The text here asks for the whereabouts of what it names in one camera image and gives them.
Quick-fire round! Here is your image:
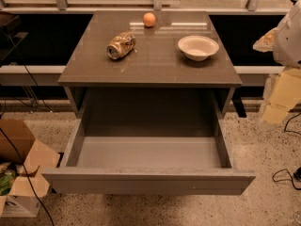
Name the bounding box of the grey top drawer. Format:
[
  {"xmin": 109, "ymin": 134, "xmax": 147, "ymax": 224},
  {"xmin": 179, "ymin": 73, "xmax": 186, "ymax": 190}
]
[{"xmin": 43, "ymin": 88, "xmax": 255, "ymax": 195}]

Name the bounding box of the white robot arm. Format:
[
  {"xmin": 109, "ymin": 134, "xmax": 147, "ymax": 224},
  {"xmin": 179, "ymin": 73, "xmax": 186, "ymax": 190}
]
[{"xmin": 253, "ymin": 0, "xmax": 301, "ymax": 125}]

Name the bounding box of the grey drawer cabinet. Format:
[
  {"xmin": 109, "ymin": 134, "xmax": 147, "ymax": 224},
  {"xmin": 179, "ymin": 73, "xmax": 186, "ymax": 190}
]
[{"xmin": 58, "ymin": 10, "xmax": 242, "ymax": 111}]

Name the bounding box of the white bowl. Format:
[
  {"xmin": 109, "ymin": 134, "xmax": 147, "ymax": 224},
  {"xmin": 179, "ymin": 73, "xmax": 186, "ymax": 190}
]
[{"xmin": 178, "ymin": 36, "xmax": 219, "ymax": 61}]

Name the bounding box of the orange fruit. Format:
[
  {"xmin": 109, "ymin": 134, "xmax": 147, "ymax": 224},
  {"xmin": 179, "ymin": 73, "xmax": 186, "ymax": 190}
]
[{"xmin": 143, "ymin": 13, "xmax": 156, "ymax": 27}]

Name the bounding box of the crushed gold can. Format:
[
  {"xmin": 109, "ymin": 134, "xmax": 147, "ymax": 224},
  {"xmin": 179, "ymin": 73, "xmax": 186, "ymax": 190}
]
[{"xmin": 106, "ymin": 31, "xmax": 136, "ymax": 60}]

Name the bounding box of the open cardboard box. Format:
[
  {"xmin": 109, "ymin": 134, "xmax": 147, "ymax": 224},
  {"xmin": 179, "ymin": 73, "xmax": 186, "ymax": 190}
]
[{"xmin": 0, "ymin": 120, "xmax": 59, "ymax": 218}]

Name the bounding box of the dark object at left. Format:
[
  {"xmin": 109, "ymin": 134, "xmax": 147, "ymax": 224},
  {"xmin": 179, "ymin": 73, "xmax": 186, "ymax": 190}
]
[{"xmin": 0, "ymin": 11, "xmax": 28, "ymax": 62}]

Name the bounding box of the black cable on right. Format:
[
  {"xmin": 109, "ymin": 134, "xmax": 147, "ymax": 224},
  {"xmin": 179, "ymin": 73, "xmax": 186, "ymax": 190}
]
[{"xmin": 271, "ymin": 111, "xmax": 301, "ymax": 191}]

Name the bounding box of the black cable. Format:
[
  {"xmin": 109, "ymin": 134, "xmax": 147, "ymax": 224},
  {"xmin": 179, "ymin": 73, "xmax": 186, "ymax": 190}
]
[
  {"xmin": 271, "ymin": 111, "xmax": 301, "ymax": 191},
  {"xmin": 0, "ymin": 35, "xmax": 55, "ymax": 226}
]

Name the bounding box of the black cable on left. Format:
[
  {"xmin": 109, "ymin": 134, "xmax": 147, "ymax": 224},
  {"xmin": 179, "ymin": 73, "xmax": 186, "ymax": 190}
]
[{"xmin": 0, "ymin": 35, "xmax": 55, "ymax": 226}]

